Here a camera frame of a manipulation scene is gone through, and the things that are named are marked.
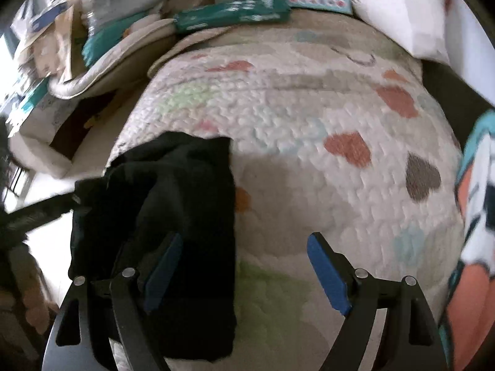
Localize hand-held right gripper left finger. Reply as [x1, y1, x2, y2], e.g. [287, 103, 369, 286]
[41, 232, 184, 371]

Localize long green box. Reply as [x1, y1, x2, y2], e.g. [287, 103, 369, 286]
[173, 0, 291, 33]

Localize quilted heart pattern blanket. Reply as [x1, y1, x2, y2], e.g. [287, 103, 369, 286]
[104, 15, 467, 371]

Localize teal and white package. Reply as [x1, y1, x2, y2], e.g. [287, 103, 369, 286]
[79, 0, 169, 68]

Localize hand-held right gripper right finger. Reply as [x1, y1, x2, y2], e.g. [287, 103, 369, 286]
[307, 232, 445, 371]

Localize beige quilted cushion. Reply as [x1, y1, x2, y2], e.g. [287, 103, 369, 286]
[48, 17, 217, 99]

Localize white pillow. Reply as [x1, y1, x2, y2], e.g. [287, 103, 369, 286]
[315, 0, 455, 62]

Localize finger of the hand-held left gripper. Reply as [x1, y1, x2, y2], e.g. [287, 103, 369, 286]
[0, 189, 91, 248]

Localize brown paper bag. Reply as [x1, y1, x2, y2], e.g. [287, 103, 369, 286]
[50, 6, 84, 82]

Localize teal and white carton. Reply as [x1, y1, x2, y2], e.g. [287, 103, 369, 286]
[17, 77, 51, 122]

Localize cartoon printed blanket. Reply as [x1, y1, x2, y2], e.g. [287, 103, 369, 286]
[441, 110, 495, 371]

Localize black pants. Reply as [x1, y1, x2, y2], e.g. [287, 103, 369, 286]
[67, 131, 238, 364]

